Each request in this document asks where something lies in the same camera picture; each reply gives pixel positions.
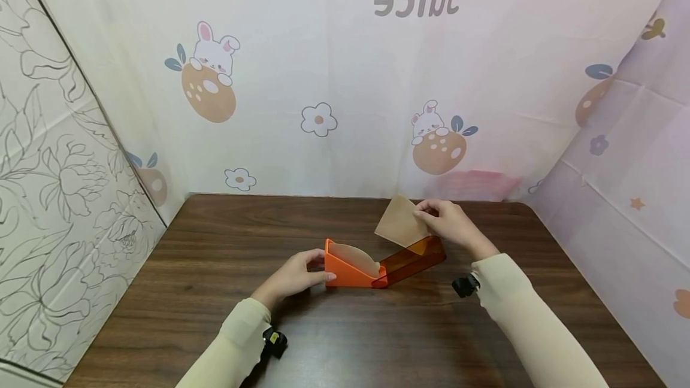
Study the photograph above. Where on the person's left hand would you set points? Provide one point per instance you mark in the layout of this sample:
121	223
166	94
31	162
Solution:
288	276

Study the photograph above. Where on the person's right hand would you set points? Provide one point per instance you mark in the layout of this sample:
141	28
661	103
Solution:
453	224

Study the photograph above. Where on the person's right thumb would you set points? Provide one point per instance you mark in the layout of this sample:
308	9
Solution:
426	216

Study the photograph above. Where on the person's left thumb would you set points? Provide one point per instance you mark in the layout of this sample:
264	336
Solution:
322	277

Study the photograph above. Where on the person's right index finger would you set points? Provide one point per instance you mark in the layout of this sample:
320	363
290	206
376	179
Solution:
427	203

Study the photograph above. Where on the person's left index finger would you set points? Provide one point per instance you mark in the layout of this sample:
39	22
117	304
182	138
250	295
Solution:
315	255

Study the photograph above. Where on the orange box with transparent lid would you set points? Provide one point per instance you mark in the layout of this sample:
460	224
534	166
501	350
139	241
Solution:
345	276

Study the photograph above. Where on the brown filter paper sheet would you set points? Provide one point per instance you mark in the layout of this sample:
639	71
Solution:
401	223

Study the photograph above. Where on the person's right forearm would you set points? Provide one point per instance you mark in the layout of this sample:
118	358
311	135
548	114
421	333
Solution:
531	319

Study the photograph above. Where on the person's left forearm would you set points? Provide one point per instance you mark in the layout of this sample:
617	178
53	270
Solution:
233	340

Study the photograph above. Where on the stack of brown filters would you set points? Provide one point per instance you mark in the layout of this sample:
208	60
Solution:
354	256

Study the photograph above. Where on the black wrist band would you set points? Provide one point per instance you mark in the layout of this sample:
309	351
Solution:
275	342
464	285

